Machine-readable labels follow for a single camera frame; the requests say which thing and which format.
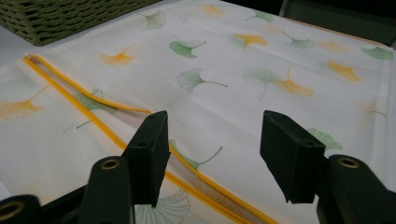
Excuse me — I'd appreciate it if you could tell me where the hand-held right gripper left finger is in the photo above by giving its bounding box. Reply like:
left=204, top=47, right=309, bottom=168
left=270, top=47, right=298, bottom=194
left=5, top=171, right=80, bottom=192
left=121, top=110, right=172, bottom=208

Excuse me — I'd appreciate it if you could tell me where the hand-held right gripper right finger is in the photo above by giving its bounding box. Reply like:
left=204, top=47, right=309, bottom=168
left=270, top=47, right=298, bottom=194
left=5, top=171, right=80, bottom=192
left=260, top=109, right=327, bottom=204

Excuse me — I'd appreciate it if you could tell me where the white leaf-print laundry bag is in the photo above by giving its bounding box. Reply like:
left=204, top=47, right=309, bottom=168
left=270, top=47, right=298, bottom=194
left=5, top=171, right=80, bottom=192
left=0, top=0, right=396, bottom=224

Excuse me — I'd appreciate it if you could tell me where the green woven basket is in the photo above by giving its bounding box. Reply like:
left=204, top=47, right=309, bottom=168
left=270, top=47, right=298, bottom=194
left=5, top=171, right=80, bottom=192
left=0, top=0, right=163, bottom=48

